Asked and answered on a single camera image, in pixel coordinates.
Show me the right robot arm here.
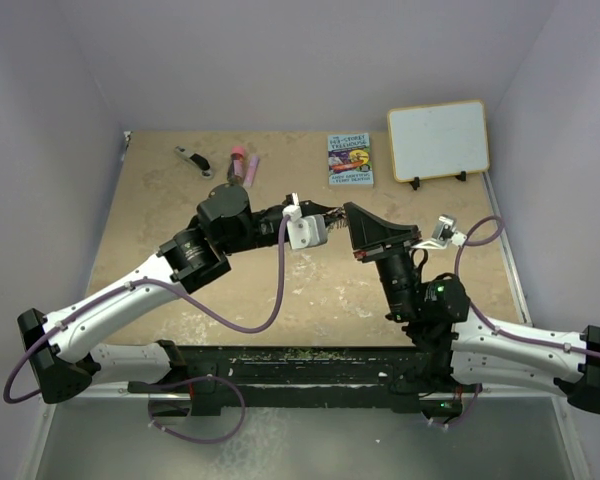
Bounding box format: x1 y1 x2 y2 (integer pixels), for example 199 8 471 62
344 202 600 415

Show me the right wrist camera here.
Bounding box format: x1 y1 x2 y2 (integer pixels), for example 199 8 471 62
413 214 467 250

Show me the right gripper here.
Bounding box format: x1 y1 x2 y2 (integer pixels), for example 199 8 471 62
339 204 417 322

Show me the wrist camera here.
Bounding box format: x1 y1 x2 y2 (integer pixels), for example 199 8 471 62
413 214 467 250
283 193 328 250

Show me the black base frame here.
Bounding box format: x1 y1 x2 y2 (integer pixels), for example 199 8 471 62
127 342 475 420

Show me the treehouse paperback book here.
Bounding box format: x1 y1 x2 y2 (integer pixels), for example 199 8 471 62
327 133 374 186

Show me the right aluminium rail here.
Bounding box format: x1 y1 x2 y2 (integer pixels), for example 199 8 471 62
482 172 569 401

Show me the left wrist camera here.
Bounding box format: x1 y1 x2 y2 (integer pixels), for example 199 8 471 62
283 193 328 250

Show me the small whiteboard on stand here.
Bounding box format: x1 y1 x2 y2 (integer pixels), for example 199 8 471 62
387 99 490 190

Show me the large keyring with small rings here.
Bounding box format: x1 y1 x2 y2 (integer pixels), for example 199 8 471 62
323 207 348 232

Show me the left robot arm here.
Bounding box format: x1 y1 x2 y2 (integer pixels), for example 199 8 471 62
17 183 346 404

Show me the pink tube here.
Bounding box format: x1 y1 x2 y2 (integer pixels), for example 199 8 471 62
243 155 260 188

